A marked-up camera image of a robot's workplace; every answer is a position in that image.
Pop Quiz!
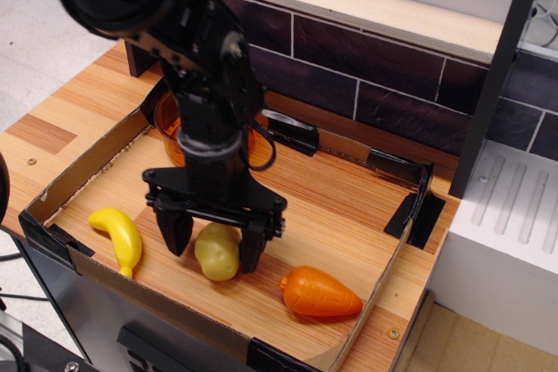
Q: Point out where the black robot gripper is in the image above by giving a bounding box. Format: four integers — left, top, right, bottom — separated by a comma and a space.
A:
142, 131, 287, 274

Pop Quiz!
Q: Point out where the light wooden shelf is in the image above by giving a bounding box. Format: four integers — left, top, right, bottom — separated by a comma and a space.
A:
262, 0, 503, 64

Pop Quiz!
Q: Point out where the black toy oven handle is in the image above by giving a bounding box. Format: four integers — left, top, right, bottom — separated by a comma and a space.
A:
117, 324, 193, 371

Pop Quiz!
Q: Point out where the black vertical post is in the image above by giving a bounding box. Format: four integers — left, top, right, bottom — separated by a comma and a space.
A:
449, 0, 535, 199

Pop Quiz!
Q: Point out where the yellow plastic toy potato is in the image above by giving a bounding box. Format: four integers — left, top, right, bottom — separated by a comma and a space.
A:
194, 222, 241, 281

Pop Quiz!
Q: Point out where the orange plastic toy carrot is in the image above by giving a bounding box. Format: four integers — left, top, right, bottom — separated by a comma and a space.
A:
279, 266, 364, 317

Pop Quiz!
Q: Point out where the yellow plastic toy banana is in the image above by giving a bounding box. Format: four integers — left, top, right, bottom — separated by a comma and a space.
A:
88, 207, 143, 280

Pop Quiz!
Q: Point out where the cardboard fence with black tape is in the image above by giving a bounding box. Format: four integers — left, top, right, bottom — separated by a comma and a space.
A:
21, 83, 444, 371

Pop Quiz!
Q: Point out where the transparent orange plastic pot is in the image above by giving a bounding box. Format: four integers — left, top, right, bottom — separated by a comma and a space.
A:
153, 91, 262, 168

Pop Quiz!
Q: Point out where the dark tiled backsplash panel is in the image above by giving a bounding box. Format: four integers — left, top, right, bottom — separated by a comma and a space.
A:
222, 0, 557, 159

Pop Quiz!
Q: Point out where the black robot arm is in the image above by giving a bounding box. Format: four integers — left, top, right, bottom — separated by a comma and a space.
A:
61, 0, 287, 273

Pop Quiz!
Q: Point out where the white ribbed drainboard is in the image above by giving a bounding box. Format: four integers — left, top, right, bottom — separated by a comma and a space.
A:
430, 141, 557, 355

